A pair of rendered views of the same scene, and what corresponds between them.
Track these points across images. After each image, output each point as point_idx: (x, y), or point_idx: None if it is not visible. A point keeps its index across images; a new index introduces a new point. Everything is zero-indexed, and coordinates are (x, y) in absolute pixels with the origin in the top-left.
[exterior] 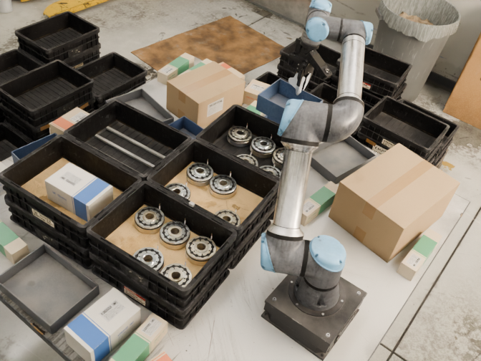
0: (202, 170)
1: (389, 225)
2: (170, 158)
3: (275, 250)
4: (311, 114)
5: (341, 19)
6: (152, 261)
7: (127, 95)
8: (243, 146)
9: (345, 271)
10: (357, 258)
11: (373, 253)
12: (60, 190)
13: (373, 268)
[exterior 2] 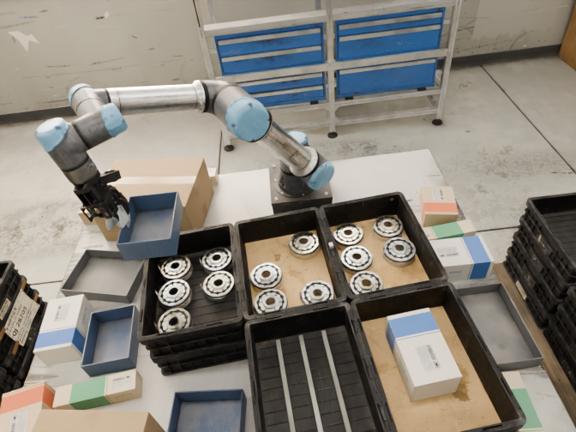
0: (266, 303)
1: (202, 171)
2: (297, 308)
3: (323, 158)
4: (246, 93)
5: (88, 99)
6: (399, 243)
7: None
8: None
9: (245, 204)
10: (226, 205)
11: (212, 201)
12: (448, 349)
13: (226, 195)
